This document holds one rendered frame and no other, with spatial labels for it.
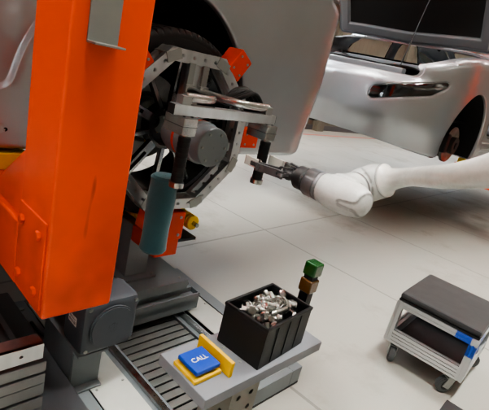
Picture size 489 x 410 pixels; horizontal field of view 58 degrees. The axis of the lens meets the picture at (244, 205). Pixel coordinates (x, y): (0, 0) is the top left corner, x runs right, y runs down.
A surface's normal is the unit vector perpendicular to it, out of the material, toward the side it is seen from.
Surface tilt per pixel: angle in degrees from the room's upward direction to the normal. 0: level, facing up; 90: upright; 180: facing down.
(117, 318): 90
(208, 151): 90
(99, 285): 90
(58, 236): 90
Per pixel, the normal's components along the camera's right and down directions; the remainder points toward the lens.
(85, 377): 0.68, 0.37
